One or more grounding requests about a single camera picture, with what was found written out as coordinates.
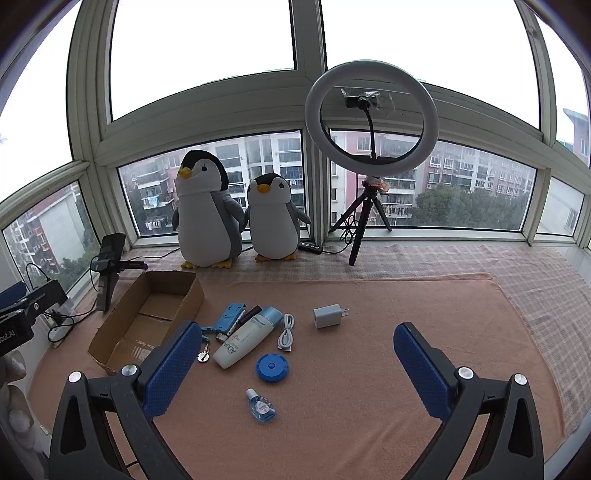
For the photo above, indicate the white window frame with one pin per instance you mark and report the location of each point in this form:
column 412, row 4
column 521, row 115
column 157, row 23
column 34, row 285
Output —
column 307, row 37

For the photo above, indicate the large penguin plush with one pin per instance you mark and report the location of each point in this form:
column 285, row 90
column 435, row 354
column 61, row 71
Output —
column 203, row 221

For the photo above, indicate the pink checked cloth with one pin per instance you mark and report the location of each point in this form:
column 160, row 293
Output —
column 531, row 286

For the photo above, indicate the white charger adapter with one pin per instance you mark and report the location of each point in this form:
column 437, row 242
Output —
column 325, row 317

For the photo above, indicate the person's left hand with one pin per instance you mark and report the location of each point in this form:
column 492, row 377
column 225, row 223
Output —
column 11, row 367

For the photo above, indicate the small blue liquid bottle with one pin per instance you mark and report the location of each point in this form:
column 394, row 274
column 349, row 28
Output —
column 262, row 408

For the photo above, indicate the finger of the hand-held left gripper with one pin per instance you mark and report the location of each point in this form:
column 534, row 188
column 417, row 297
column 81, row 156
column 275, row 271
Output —
column 46, row 299

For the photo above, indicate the black gooseneck phone holder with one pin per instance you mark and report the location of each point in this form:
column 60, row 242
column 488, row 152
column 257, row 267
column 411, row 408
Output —
column 358, row 99

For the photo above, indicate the black tube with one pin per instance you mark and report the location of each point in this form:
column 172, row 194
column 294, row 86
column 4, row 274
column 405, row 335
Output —
column 251, row 313

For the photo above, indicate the black inline remote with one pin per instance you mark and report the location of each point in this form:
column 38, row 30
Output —
column 310, row 246

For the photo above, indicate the white bottle with blue cap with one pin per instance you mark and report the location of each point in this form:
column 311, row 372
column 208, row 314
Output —
column 240, row 344

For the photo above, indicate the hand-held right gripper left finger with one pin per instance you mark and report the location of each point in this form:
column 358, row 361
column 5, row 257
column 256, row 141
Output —
column 171, row 369

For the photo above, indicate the black tripod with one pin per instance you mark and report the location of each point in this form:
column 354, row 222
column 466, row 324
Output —
column 354, row 251

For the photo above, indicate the cardboard box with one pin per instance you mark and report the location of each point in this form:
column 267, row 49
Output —
column 138, row 323

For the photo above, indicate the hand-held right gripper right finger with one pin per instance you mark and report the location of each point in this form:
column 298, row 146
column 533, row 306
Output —
column 422, row 369

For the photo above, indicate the blue plastic tool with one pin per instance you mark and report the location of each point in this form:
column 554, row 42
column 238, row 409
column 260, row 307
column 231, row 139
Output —
column 228, row 318

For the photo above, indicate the round blue case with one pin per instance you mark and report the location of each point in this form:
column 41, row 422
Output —
column 272, row 368

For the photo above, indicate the small penguin plush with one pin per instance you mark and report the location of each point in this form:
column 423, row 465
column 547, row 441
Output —
column 272, row 221

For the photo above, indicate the white power strip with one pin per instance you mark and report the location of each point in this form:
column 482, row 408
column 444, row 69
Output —
column 60, row 330

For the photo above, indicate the black grey standing handheld device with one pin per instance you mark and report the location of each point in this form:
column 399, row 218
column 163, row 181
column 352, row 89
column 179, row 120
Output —
column 107, row 286

